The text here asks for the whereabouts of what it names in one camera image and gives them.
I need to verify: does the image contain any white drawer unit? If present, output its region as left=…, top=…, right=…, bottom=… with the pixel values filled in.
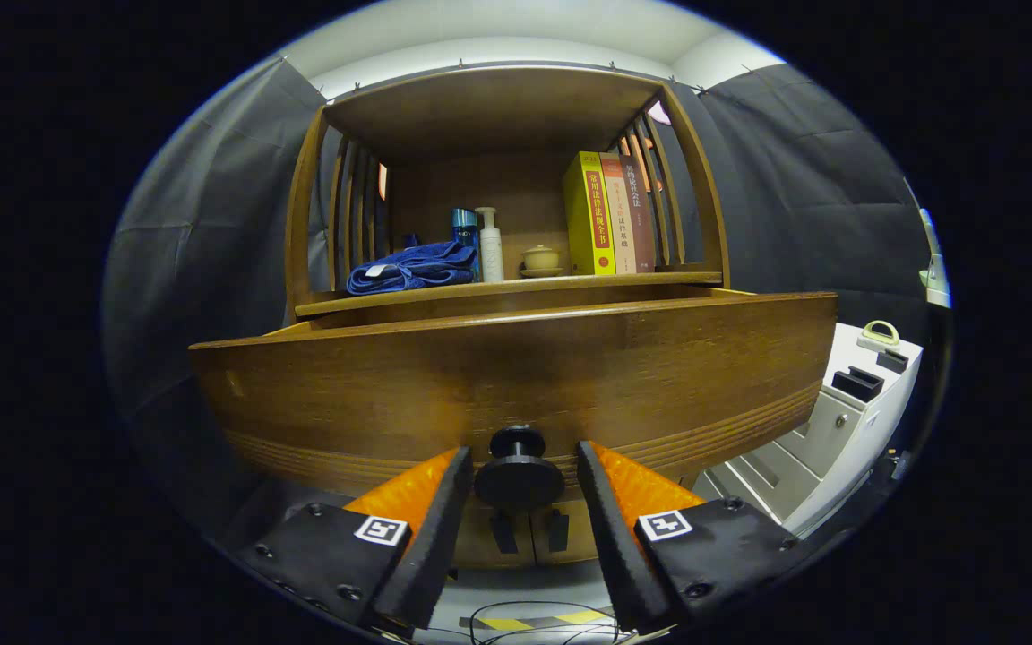
left=691, top=322, right=925, bottom=538

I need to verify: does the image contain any teal blue bottle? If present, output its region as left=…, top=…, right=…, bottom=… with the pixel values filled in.
left=451, top=208, right=481, bottom=283

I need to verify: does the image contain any wooden cabinet door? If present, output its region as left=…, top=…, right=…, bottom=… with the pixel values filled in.
left=529, top=500, right=608, bottom=565
left=455, top=502, right=535, bottom=568

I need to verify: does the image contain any white device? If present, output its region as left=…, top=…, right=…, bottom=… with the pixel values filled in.
left=917, top=208, right=953, bottom=310

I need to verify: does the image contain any black cable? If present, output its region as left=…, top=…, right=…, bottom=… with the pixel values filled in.
left=468, top=600, right=626, bottom=645

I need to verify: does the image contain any dark brown book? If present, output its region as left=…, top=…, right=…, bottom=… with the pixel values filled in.
left=621, top=155, right=658, bottom=272

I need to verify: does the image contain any yellow book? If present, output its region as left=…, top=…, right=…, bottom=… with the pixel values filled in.
left=563, top=151, right=617, bottom=276

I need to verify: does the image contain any small white object with loop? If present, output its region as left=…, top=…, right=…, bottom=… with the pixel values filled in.
left=856, top=320, right=902, bottom=353

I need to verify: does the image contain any large black holder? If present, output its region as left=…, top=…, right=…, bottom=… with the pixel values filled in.
left=831, top=365, right=885, bottom=404

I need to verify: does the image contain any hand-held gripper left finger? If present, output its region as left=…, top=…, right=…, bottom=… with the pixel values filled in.
left=238, top=446, right=474, bottom=630

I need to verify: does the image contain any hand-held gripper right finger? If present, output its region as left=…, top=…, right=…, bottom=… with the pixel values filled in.
left=577, top=440, right=826, bottom=633

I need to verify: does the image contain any white pump bottle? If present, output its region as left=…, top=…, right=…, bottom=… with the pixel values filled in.
left=475, top=207, right=505, bottom=283

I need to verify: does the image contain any wooden countertop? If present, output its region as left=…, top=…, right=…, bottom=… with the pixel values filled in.
left=294, top=260, right=725, bottom=319

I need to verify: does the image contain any orange beige book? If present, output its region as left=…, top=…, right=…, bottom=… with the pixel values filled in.
left=599, top=152, right=638, bottom=274

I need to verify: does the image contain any blue towel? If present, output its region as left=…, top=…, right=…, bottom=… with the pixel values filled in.
left=346, top=240, right=479, bottom=297

